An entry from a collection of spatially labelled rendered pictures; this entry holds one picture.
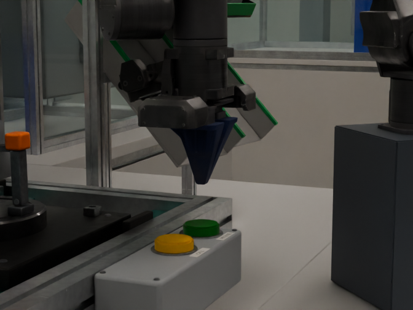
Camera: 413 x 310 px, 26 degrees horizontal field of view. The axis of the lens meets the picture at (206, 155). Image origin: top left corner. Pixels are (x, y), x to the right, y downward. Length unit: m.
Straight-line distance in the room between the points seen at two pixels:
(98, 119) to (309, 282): 0.37
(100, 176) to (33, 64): 0.86
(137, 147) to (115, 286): 1.51
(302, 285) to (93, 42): 0.43
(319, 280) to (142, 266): 0.36
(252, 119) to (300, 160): 3.72
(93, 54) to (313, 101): 3.91
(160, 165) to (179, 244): 1.58
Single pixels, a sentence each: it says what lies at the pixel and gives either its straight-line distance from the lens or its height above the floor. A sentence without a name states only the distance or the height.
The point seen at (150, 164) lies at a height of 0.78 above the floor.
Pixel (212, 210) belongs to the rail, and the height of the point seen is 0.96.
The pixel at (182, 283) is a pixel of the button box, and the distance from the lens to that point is 0.86.
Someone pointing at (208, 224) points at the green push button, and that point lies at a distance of 0.97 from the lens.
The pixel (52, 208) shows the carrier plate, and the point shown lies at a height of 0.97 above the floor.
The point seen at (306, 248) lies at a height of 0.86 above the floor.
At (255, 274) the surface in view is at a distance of 1.18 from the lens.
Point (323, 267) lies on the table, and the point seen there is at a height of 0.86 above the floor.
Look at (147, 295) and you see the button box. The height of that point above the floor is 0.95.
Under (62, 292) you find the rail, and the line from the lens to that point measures 0.80.
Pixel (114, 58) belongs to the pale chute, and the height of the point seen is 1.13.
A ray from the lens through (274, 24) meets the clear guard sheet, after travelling 5.19.
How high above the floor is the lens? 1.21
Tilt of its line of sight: 10 degrees down
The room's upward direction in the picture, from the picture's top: straight up
